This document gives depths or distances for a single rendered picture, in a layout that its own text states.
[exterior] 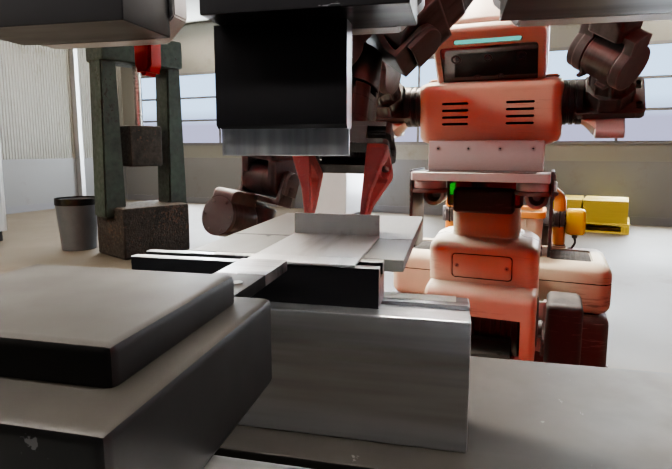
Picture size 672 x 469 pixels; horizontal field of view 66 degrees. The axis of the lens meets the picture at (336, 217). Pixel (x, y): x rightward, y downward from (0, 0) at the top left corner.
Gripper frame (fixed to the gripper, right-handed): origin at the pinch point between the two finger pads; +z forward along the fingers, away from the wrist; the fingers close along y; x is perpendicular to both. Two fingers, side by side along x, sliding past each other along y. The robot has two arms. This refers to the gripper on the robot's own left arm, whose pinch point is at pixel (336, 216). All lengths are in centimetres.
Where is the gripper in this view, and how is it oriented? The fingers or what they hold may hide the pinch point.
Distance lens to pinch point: 51.7
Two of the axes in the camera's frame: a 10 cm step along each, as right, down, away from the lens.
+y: 9.7, 0.4, -2.2
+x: 1.9, 3.8, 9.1
